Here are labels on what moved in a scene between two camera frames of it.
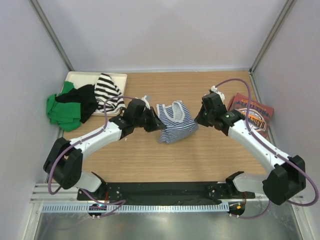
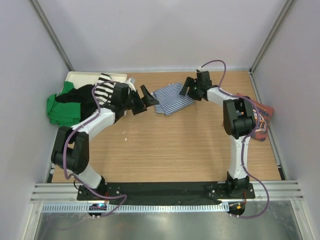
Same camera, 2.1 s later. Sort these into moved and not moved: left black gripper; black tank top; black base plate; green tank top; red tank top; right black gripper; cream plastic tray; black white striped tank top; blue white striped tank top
Moved: left black gripper; right black gripper; blue white striped tank top
Not moved: black white striped tank top; black base plate; red tank top; cream plastic tray; green tank top; black tank top
